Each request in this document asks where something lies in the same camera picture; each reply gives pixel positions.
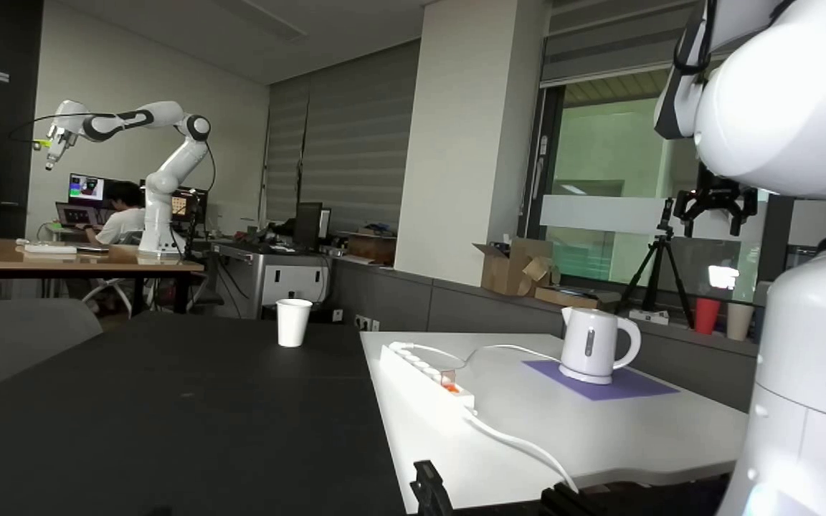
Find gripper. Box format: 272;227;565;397
673;163;759;238

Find red cup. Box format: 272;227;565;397
693;297;721;336

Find window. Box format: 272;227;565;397
528;68;779;305

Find beige cup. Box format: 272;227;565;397
726;302;755;342

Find white electric kettle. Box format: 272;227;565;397
559;306;642;386

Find purple mat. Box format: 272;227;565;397
522;358;680;401

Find stack of cardboard boxes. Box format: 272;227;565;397
473;237;602;310

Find white power strip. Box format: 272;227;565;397
379;342;477;412

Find brown cardboard box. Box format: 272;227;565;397
346;230;398;267

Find grey window blinds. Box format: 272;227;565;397
265;39;422;238

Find black clamp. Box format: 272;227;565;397
410;459;455;516

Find black monitor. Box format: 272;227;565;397
293;201;332;249

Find white paper cup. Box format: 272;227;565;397
275;298;313;348

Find grey cabinet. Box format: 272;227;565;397
211;242;333;321

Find person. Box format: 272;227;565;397
85;180;147;249

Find row of monitors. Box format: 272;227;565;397
54;173;209;229

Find wooden table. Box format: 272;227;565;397
0;238;205;317

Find grey chair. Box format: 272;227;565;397
0;298;104;403

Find camera on tripod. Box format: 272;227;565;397
617;197;695;328

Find white kettle cable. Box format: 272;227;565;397
389;342;566;373

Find white power strip cable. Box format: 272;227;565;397
463;408;580;495

